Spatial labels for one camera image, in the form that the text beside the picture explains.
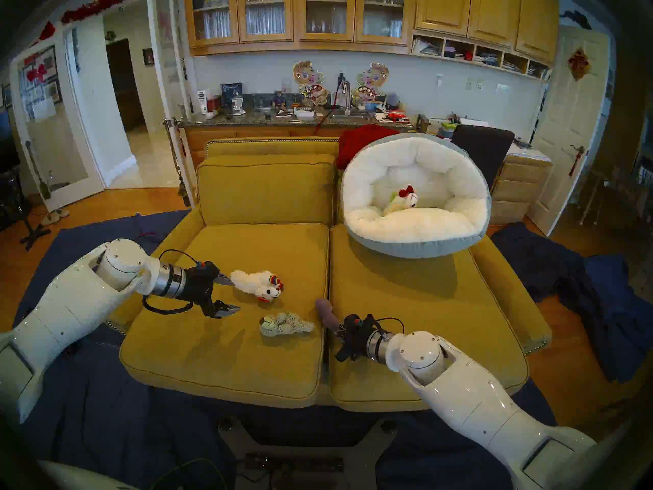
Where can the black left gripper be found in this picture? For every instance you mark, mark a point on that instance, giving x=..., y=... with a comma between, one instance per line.
x=199, y=285

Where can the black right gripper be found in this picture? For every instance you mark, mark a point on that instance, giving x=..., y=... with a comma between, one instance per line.
x=357, y=338

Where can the purple plush toy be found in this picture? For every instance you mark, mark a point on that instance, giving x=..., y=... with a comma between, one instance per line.
x=326, y=313

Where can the beige fuzzy plush toy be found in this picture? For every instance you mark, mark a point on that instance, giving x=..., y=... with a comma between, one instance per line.
x=285, y=323

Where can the white plush toy red bow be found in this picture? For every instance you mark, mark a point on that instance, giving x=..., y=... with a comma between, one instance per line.
x=400, y=203

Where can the white robot shoulder shell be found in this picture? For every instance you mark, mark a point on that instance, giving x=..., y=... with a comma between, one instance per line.
x=76, y=479

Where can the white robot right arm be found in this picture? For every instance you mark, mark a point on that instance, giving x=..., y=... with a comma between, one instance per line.
x=459, y=392

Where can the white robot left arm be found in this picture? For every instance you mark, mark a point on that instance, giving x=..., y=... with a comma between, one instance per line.
x=76, y=300

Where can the white fluffy dog bed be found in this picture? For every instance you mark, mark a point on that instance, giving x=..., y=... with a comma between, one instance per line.
x=408, y=234

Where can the white lamb toy rainbow ears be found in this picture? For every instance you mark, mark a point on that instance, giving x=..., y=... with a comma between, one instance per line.
x=252, y=282

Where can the yellow sofa seat cushion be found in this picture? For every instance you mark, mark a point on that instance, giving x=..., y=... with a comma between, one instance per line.
x=433, y=300
x=229, y=356

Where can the yellow sofa back cushion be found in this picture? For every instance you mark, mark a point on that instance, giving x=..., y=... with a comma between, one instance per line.
x=265, y=193

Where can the black power strip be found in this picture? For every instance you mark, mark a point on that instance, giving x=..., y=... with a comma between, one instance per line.
x=296, y=464

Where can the granite kitchen counter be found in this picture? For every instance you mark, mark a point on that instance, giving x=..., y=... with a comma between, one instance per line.
x=245, y=120

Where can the blue floor cloth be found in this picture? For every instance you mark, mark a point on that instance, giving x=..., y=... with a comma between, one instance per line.
x=102, y=417

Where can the white french door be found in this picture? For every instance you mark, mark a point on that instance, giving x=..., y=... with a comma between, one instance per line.
x=76, y=193
x=153, y=45

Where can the beige slipper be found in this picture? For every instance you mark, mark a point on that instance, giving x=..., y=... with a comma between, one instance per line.
x=62, y=213
x=51, y=219

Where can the red box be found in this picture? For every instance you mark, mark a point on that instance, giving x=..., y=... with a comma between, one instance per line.
x=214, y=103

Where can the white lotion bottle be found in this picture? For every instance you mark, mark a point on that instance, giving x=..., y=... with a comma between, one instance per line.
x=203, y=102

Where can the red cloth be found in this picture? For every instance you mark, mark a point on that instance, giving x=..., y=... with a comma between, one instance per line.
x=359, y=142

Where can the small teddy bear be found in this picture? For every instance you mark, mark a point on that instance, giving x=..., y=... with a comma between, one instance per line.
x=278, y=100

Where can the dark blue box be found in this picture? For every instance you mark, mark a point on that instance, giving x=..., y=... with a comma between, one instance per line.
x=230, y=92

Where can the black floor stand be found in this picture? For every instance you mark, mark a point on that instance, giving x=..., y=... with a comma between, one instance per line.
x=30, y=234

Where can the wooden desk with drawers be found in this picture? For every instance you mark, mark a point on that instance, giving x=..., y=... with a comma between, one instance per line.
x=515, y=193

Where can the black office chair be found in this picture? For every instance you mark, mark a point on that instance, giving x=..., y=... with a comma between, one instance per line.
x=484, y=147

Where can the chrome faucet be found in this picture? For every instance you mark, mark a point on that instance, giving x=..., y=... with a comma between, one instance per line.
x=349, y=98

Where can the dark blue cloth pile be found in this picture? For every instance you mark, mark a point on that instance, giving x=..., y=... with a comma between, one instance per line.
x=602, y=300

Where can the small dark framed picture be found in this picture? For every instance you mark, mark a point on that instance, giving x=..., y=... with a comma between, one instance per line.
x=148, y=56

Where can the stack of papers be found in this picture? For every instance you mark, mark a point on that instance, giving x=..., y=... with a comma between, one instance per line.
x=530, y=154

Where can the black television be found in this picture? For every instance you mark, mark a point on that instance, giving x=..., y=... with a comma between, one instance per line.
x=7, y=142

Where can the red bow decoration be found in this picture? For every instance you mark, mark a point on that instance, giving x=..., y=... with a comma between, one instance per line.
x=36, y=74

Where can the white panel door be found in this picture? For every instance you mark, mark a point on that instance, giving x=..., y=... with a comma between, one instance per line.
x=566, y=137

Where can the red tinsel garland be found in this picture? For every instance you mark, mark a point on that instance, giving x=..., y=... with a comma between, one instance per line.
x=102, y=3

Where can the red paper diamond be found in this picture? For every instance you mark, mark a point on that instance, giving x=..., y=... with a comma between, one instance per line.
x=47, y=31

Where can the red diamond door ornament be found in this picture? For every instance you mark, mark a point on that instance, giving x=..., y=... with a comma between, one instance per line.
x=579, y=64

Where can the yellow fabric sofa frame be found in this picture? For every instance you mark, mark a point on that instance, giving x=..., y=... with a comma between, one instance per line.
x=183, y=241

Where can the grey robot base frame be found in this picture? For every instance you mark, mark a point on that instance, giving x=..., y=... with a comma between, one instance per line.
x=367, y=453

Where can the cartoon pig wall decoration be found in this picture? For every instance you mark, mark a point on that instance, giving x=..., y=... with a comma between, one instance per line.
x=372, y=78
x=308, y=78

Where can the black framed wall photo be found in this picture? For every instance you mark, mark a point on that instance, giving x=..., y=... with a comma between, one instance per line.
x=7, y=96

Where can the wooden wall cabinet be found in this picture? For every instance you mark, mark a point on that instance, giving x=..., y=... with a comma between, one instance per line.
x=444, y=9

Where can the black wall decoration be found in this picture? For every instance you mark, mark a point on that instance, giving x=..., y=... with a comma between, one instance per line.
x=576, y=18

